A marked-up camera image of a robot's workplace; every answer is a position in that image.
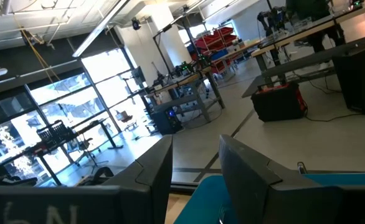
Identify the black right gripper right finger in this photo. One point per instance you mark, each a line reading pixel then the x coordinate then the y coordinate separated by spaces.
pixel 279 202

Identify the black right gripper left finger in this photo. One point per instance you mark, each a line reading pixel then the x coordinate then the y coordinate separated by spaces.
pixel 76 205

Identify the silver metal hook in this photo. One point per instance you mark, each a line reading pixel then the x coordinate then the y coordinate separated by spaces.
pixel 301 168

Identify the black mesh basket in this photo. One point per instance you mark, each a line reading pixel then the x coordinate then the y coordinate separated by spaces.
pixel 56 133

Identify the blue plastic bin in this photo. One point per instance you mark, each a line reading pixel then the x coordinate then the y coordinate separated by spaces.
pixel 201 202

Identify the person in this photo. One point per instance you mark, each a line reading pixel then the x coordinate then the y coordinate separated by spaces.
pixel 2 182
pixel 307 7

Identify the black case red trim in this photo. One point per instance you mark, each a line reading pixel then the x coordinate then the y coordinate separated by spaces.
pixel 276 104

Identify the office chair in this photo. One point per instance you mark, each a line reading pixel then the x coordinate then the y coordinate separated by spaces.
pixel 126 117

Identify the black computer tower blue light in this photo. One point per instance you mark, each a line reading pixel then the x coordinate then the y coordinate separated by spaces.
pixel 167 123

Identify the grey work table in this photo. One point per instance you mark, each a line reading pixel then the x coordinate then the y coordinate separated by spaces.
pixel 182 102

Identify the black desk monitor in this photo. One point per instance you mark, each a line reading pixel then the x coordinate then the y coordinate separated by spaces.
pixel 138 74

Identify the black cabinet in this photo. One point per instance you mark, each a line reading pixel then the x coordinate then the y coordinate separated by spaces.
pixel 360 81

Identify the long wooden work table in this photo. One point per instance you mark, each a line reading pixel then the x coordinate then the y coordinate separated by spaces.
pixel 294 32

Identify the red storage bin shelf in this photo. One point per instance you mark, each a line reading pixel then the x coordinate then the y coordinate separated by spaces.
pixel 220 37

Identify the long ceiling light strip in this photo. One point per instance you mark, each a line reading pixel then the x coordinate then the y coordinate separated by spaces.
pixel 98 29

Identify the black aluminium table frame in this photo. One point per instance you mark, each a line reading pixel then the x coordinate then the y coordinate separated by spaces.
pixel 182 187

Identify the black ceiling camera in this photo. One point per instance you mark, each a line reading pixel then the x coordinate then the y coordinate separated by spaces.
pixel 136 24

